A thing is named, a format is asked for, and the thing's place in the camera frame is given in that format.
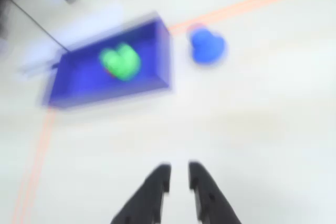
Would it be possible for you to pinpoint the green rubber duck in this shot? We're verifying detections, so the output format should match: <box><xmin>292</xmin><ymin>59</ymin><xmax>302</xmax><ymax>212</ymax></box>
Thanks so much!
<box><xmin>99</xmin><ymin>42</ymin><xmax>141</xmax><ymax>82</ymax></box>

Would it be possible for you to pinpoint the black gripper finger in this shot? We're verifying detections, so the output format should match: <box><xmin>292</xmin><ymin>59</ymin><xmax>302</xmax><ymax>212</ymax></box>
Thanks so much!
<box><xmin>110</xmin><ymin>163</ymin><xmax>172</xmax><ymax>224</ymax></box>
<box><xmin>188</xmin><ymin>161</ymin><xmax>243</xmax><ymax>224</ymax></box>

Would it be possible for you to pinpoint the thin black cable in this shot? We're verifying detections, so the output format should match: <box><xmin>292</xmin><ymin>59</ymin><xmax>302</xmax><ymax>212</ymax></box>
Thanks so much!
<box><xmin>9</xmin><ymin>0</ymin><xmax>70</xmax><ymax>51</ymax></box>

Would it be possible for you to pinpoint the orange tape strip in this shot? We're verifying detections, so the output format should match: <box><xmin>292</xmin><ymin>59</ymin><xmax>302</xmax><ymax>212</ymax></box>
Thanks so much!
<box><xmin>166</xmin><ymin>0</ymin><xmax>336</xmax><ymax>36</ymax></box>
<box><xmin>12</xmin><ymin>110</ymin><xmax>57</xmax><ymax>224</ymax></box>

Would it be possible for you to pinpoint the blue plastic box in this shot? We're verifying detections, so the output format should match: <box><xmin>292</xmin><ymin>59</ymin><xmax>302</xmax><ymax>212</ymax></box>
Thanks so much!
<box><xmin>39</xmin><ymin>14</ymin><xmax>175</xmax><ymax>111</ymax></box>

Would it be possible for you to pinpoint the blue rubber duck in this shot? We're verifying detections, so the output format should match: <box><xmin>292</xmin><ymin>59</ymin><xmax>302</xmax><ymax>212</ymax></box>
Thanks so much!
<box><xmin>186</xmin><ymin>23</ymin><xmax>228</xmax><ymax>65</ymax></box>

